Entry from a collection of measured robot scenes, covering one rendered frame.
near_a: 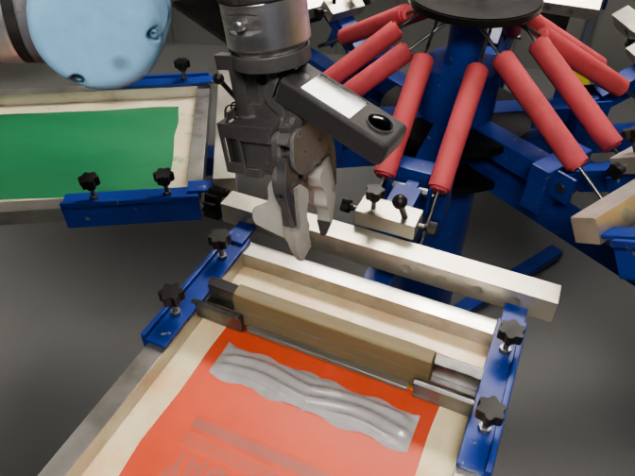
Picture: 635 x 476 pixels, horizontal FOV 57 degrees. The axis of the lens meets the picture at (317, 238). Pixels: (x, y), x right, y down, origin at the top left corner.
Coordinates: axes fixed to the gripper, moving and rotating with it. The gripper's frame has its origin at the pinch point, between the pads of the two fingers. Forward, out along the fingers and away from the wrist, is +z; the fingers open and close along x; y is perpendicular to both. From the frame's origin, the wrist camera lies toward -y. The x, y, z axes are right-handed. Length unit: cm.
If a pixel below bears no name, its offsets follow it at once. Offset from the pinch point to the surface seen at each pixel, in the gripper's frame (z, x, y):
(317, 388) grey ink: 40.7, -12.4, 12.2
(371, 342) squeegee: 32.0, -17.7, 3.8
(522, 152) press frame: 31, -90, -4
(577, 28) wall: 78, -373, 18
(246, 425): 41.1, -1.6, 19.5
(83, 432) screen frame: 35, 13, 39
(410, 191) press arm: 29, -60, 13
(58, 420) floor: 117, -24, 130
